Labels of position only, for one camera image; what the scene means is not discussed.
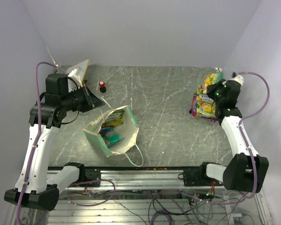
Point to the yellow green candy packet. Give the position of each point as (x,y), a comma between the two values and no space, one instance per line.
(115,119)

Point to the small whiteboard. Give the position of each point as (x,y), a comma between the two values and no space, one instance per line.
(79,70)

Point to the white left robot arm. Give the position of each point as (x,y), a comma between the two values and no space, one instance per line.
(46,119)

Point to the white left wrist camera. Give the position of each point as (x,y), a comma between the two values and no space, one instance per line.
(73,86)

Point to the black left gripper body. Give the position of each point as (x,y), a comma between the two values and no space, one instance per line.
(79,100)

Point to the green illustrated paper bag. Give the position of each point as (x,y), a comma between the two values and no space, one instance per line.
(129,130)

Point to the teal candy packet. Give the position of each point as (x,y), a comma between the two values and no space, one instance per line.
(110,137)

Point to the green spring tea candy packet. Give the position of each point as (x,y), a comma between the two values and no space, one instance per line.
(210,79)

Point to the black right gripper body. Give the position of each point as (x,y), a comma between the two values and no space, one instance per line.
(214,92)

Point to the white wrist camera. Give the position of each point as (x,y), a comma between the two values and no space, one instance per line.
(73,86)
(237,78)

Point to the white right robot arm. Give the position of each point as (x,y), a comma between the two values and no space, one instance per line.
(247,169)

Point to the aluminium front base frame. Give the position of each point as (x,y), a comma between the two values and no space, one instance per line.
(140,178)

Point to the purple Fox's candy packet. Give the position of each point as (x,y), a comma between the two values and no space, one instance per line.
(193,105)

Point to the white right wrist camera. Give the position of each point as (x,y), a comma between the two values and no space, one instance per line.
(237,78)

